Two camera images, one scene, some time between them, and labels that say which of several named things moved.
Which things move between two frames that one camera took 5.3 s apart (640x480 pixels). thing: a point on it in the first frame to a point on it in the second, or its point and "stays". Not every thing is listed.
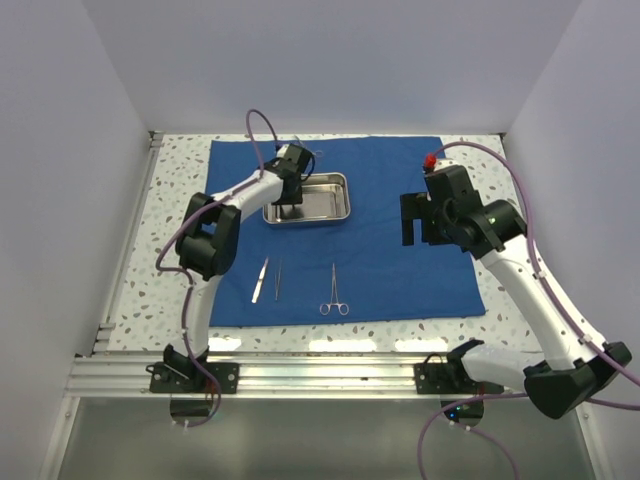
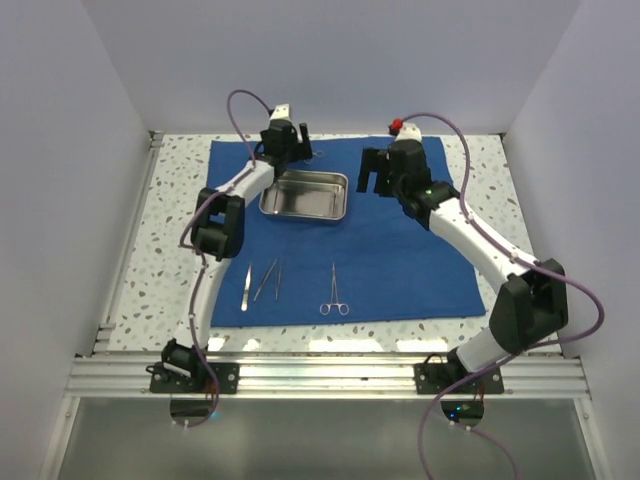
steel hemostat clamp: [343, 308] stays
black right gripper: [418, 206] to [373, 160]
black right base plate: [452, 378] stays
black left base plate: [191, 377] stays
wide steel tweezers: [260, 280] to [247, 289]
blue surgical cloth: [354, 271] stays
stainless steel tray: [325, 197] stays
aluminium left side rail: [105, 329] stays
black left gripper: [296, 199] to [302, 148]
